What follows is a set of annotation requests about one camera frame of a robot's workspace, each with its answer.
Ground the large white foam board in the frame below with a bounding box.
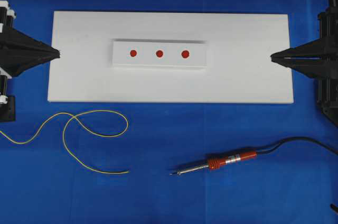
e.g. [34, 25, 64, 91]
[48, 11, 294, 104]

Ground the red handled soldering iron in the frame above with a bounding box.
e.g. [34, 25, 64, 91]
[171, 151, 258, 175]

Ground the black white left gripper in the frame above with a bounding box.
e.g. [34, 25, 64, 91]
[1, 0, 60, 105]

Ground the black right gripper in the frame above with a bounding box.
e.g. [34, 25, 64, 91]
[270, 7, 337, 108]

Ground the small white raised plate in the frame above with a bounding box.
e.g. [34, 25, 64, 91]
[112, 40, 207, 69]

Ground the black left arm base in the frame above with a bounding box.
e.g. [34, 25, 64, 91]
[0, 96, 16, 123]

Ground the black soldering iron cord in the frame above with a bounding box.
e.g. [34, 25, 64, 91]
[255, 136, 338, 156]

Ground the yellow solder wire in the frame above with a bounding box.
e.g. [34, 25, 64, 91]
[0, 109, 130, 175]

